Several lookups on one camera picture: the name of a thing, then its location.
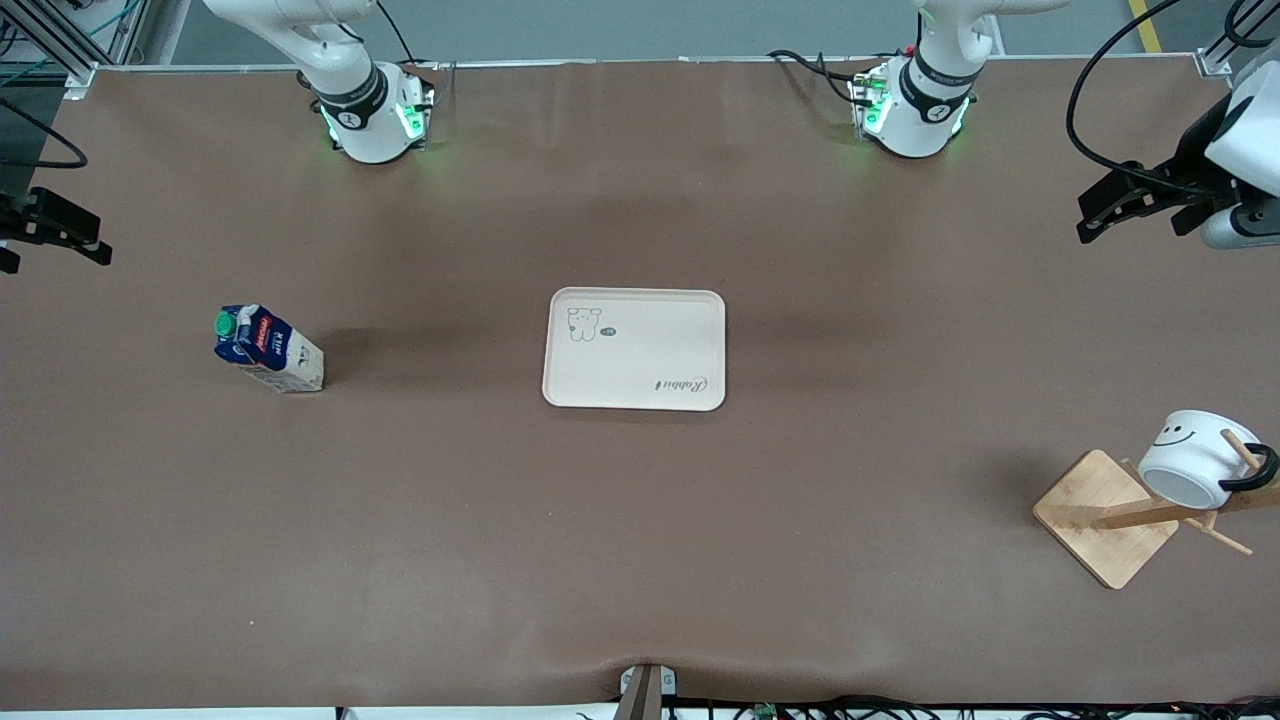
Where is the blue white milk carton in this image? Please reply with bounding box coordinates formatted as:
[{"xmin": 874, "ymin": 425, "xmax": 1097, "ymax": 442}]
[{"xmin": 214, "ymin": 304, "xmax": 326, "ymax": 394}]

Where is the white cup black handle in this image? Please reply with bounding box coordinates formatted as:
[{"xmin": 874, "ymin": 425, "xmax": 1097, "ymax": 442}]
[{"xmin": 1138, "ymin": 410, "xmax": 1280, "ymax": 511}]

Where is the wooden cup stand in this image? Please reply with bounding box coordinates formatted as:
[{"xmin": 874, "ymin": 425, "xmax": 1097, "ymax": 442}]
[{"xmin": 1032, "ymin": 428, "xmax": 1280, "ymax": 591}]

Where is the cream rabbit print tray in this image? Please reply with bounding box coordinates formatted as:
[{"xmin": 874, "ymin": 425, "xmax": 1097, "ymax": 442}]
[{"xmin": 542, "ymin": 288, "xmax": 727, "ymax": 412}]

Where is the brown table mat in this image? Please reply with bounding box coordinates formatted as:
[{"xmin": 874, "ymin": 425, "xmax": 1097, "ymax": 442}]
[{"xmin": 0, "ymin": 57, "xmax": 1280, "ymax": 711}]

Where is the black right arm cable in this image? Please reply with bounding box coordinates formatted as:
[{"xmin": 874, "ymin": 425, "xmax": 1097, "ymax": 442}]
[{"xmin": 0, "ymin": 100, "xmax": 89, "ymax": 169}]

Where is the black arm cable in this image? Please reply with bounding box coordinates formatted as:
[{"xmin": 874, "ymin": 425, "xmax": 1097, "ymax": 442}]
[
  {"xmin": 1066, "ymin": 0, "xmax": 1280, "ymax": 197},
  {"xmin": 0, "ymin": 100, "xmax": 89, "ymax": 169}
]

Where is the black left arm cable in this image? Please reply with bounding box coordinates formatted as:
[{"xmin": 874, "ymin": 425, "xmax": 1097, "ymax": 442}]
[{"xmin": 1066, "ymin": 0, "xmax": 1280, "ymax": 197}]

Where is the aluminium frame profile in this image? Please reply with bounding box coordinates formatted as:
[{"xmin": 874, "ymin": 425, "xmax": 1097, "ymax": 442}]
[
  {"xmin": 0, "ymin": 0, "xmax": 151, "ymax": 101},
  {"xmin": 1195, "ymin": 0, "xmax": 1269, "ymax": 79}
]

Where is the black left base cable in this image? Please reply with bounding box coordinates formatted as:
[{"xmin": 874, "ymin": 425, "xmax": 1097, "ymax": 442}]
[{"xmin": 768, "ymin": 48, "xmax": 873, "ymax": 109}]

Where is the black base cable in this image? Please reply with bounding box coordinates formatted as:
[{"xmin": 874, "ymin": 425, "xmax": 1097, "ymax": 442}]
[
  {"xmin": 768, "ymin": 48, "xmax": 873, "ymax": 109},
  {"xmin": 375, "ymin": 0, "xmax": 443, "ymax": 76}
]

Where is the black right base cable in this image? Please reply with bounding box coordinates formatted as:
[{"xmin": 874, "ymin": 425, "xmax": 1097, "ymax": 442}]
[{"xmin": 375, "ymin": 0, "xmax": 443, "ymax": 76}]

